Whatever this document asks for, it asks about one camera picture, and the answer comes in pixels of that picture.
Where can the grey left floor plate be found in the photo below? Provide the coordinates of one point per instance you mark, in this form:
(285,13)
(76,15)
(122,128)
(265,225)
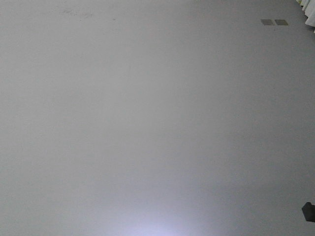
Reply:
(267,22)

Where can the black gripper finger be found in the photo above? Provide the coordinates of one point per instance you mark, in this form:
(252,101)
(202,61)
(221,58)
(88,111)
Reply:
(308,211)

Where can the white curtain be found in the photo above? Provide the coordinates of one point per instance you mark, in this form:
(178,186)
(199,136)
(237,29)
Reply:
(308,7)

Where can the grey floor plate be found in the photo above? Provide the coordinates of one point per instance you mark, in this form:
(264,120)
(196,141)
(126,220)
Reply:
(267,22)
(281,22)

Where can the grey right floor plate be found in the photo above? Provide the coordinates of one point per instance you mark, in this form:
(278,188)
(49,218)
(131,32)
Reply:
(281,22)

